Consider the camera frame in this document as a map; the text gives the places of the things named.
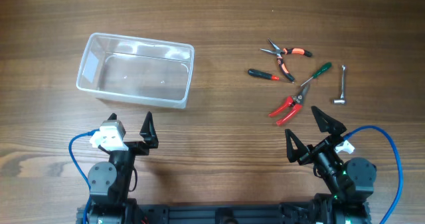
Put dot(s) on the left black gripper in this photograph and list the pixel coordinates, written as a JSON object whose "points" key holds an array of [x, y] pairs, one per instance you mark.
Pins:
{"points": [[149, 133]]}

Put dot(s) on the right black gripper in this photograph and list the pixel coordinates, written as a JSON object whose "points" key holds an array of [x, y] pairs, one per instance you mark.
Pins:
{"points": [[303, 154]]}

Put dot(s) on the red handled snips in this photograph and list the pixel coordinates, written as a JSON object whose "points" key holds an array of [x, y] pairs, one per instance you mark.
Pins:
{"points": [[295, 103]]}

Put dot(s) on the silver L-shaped socket wrench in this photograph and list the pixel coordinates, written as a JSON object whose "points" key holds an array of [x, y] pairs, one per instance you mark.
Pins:
{"points": [[342, 99]]}

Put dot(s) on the clear plastic container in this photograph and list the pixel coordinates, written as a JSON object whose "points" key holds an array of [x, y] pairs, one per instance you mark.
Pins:
{"points": [[137, 70]]}

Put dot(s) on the green handled screwdriver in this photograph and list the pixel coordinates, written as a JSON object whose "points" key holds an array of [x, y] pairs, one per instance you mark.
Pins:
{"points": [[319, 72]]}

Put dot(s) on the black red precision screwdriver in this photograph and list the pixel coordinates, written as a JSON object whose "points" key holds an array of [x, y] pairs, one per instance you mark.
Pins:
{"points": [[268, 76]]}

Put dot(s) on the orange black needle-nose pliers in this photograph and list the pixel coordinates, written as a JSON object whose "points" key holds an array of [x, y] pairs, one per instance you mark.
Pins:
{"points": [[286, 51]]}

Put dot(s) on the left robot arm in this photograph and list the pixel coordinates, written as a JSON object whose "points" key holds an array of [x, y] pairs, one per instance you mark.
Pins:
{"points": [[110, 182]]}

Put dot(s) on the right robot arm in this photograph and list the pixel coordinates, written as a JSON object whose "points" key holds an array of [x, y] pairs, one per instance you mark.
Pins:
{"points": [[350, 183]]}

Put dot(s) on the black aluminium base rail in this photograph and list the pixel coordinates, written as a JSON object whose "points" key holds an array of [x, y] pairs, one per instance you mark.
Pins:
{"points": [[225, 214]]}

